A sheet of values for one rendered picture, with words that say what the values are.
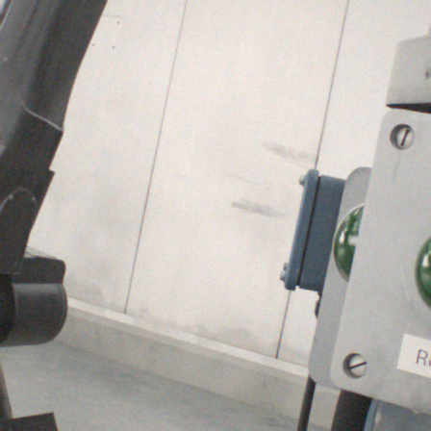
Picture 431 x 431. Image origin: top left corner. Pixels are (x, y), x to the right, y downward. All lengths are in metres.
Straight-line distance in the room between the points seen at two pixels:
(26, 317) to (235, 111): 5.64
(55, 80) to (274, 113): 5.55
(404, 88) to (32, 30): 0.29
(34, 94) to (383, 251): 0.40
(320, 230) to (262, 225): 5.40
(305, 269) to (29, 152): 0.24
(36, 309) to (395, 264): 0.46
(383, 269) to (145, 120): 6.34
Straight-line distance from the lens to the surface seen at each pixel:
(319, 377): 0.85
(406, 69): 0.86
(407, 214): 0.36
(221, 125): 6.42
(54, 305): 0.81
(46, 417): 0.76
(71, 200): 6.94
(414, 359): 0.36
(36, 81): 0.72
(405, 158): 0.36
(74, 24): 0.74
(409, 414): 0.41
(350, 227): 0.38
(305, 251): 0.86
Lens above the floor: 1.31
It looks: 3 degrees down
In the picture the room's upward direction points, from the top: 11 degrees clockwise
